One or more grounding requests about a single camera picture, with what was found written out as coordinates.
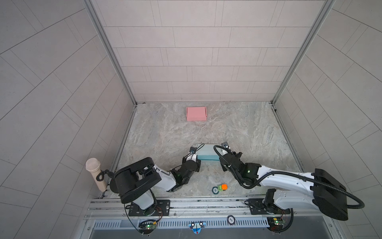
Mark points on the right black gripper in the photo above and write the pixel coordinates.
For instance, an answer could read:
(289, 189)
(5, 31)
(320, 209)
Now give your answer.
(222, 165)

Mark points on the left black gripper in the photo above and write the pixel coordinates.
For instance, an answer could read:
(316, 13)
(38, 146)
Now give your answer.
(197, 165)

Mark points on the light blue paper box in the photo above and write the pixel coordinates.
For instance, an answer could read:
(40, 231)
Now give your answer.
(206, 152)

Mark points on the pink paper box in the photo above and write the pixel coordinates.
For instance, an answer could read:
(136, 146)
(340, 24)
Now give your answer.
(196, 113)

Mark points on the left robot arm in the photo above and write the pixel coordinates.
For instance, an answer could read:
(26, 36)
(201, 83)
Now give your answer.
(133, 183)

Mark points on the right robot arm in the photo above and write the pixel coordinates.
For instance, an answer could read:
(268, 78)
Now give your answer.
(289, 190)

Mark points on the orange green small toy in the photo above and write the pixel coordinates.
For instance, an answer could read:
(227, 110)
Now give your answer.
(222, 187)

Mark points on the right green circuit board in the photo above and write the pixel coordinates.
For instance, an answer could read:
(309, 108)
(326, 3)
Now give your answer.
(276, 224)

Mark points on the green circuit board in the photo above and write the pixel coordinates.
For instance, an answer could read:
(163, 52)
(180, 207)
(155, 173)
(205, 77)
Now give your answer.
(276, 224)
(147, 227)

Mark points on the blue red sticker tag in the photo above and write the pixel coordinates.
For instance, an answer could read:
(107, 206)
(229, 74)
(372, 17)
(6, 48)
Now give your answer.
(196, 227)

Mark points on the left green circuit board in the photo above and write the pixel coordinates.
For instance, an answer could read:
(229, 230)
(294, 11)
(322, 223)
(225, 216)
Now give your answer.
(147, 227)

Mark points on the black round stand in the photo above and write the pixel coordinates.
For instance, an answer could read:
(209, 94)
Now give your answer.
(100, 178)

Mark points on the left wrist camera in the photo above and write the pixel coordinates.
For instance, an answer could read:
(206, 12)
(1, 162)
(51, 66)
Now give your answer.
(193, 149)

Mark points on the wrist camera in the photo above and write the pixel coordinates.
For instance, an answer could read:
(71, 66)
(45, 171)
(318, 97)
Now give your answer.
(193, 149)
(225, 145)

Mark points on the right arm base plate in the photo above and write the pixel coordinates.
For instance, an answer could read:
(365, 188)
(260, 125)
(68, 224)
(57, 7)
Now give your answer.
(263, 207)

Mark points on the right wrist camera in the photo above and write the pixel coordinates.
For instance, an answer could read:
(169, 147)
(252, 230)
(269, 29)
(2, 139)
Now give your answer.
(225, 145)

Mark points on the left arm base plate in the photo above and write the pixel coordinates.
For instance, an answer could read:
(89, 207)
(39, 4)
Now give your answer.
(159, 208)

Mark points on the aluminium rail frame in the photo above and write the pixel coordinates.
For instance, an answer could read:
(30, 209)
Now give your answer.
(177, 208)

